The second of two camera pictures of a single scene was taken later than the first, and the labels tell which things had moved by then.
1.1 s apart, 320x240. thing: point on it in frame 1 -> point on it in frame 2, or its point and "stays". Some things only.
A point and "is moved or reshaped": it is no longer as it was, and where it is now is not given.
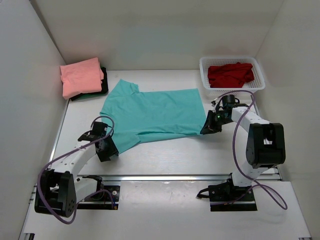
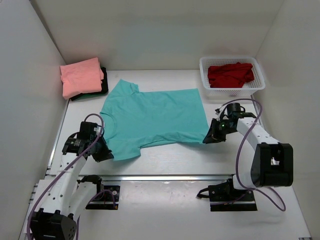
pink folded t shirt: (82, 76) stays
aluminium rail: (161, 177) stays
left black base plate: (103, 200) stays
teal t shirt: (136, 116) is moved or reshaped
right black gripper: (209, 127) -> (213, 136)
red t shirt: (233, 75) stays
